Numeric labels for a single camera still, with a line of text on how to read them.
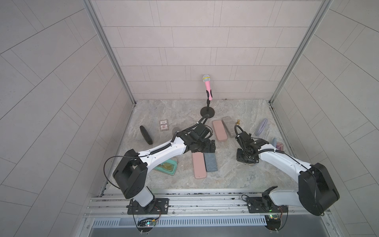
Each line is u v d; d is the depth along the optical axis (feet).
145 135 3.07
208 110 3.58
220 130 3.25
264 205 2.11
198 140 2.03
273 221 2.23
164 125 3.30
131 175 1.37
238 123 3.37
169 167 2.71
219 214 2.29
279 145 2.91
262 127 3.14
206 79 3.08
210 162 2.71
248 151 2.02
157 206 2.29
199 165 2.71
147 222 2.14
